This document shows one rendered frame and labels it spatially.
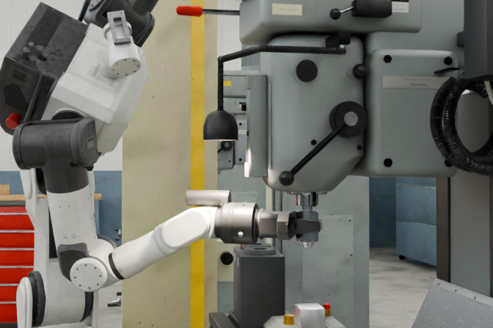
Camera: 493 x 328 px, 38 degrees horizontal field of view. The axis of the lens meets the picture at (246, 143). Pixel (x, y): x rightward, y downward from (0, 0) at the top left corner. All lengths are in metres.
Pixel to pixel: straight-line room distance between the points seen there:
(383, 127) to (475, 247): 0.37
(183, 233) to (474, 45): 0.69
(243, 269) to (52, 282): 0.49
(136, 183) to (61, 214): 1.64
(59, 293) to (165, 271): 1.34
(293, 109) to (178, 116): 1.82
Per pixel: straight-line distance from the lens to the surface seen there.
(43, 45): 1.66
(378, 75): 1.45
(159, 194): 3.18
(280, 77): 1.43
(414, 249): 9.48
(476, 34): 1.29
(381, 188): 11.28
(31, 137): 1.53
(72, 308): 1.94
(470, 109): 1.65
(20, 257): 6.00
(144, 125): 3.18
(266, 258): 1.93
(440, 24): 1.53
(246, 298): 1.94
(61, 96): 1.59
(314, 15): 1.42
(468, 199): 1.66
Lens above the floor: 1.38
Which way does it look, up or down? 1 degrees up
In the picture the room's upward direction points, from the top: straight up
